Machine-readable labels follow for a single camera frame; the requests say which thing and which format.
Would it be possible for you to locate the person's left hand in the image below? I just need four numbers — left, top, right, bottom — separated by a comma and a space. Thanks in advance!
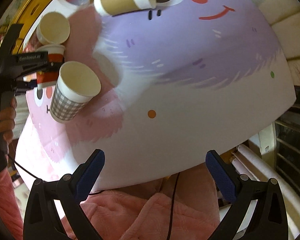
0, 98, 17, 144

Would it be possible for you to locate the grey checkered paper cup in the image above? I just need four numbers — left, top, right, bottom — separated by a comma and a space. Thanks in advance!
50, 61, 101, 123

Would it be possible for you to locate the small red paper cup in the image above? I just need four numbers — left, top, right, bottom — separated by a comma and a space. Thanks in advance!
37, 44, 65, 89

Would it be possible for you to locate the cartoon monster table cloth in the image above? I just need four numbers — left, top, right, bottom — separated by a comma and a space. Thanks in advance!
16, 0, 296, 190

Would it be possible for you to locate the pink fleece clothing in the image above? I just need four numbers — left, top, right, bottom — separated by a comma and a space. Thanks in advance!
0, 164, 222, 240

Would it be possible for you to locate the black cable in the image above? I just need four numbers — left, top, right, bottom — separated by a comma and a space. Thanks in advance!
5, 153, 182, 240

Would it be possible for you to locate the dark colourful paper cup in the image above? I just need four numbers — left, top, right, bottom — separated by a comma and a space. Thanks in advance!
36, 12, 70, 45

